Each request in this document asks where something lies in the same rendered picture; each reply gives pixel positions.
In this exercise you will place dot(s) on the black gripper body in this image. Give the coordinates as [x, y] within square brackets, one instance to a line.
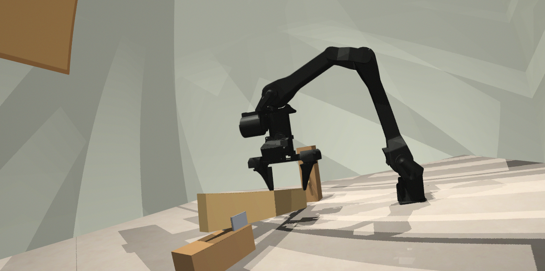
[308, 156]

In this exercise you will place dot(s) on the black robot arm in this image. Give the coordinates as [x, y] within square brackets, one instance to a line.
[269, 115]

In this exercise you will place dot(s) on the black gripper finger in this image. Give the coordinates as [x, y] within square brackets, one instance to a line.
[306, 170]
[267, 175]

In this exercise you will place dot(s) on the long wooden rail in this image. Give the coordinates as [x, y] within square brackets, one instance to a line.
[215, 210]

